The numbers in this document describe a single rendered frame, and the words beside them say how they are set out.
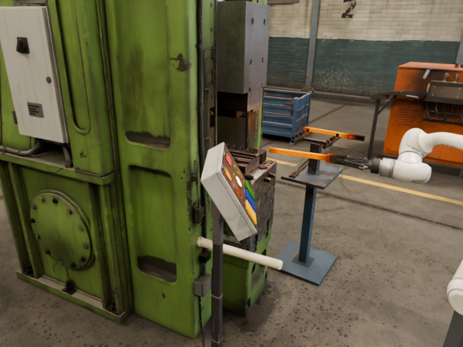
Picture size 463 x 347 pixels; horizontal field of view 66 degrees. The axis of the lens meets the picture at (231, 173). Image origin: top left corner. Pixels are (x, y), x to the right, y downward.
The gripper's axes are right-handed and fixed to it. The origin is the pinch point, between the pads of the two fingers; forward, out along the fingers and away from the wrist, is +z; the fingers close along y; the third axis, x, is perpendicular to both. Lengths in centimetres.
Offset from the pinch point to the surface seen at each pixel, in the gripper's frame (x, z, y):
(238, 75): 38, 47, -18
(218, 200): 2, 27, -74
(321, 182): -32, 14, 42
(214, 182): 9, 28, -74
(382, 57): 4, 47, 752
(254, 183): -16.7, 37.6, -13.6
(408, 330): -105, -53, 21
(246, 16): 63, 45, -18
